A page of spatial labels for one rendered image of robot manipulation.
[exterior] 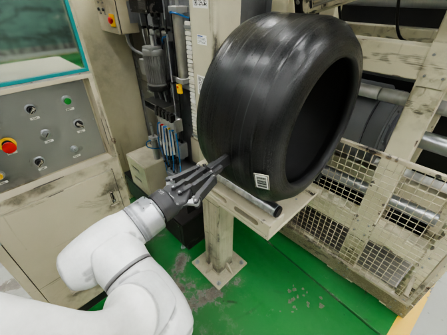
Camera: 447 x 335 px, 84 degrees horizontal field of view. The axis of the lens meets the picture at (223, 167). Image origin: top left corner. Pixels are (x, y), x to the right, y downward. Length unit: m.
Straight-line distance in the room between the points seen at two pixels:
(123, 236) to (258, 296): 1.29
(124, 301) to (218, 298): 1.26
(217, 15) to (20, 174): 0.92
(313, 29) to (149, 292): 0.64
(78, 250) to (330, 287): 1.57
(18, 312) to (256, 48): 0.63
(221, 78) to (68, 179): 0.80
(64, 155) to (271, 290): 1.35
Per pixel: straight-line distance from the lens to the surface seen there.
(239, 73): 0.65
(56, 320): 0.40
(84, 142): 1.23
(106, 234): 0.55
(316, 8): 1.15
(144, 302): 0.47
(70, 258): 0.56
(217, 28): 0.92
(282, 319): 1.69
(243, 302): 1.70
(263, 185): 0.68
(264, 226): 0.91
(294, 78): 0.62
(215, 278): 1.75
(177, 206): 0.58
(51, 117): 1.16
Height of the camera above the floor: 1.53
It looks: 36 degrees down
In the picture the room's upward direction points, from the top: straight up
